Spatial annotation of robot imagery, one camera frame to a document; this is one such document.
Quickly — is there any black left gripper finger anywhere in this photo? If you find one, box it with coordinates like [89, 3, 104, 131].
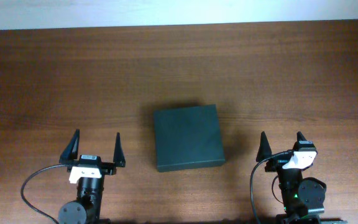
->
[59, 129, 80, 162]
[113, 133, 126, 164]

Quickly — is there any black gift box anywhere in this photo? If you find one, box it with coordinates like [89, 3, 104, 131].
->
[154, 105, 226, 172]

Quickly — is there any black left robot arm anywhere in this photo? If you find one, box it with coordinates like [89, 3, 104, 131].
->
[58, 129, 126, 224]

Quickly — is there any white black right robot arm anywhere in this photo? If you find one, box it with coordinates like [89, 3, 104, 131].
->
[250, 131, 346, 224]

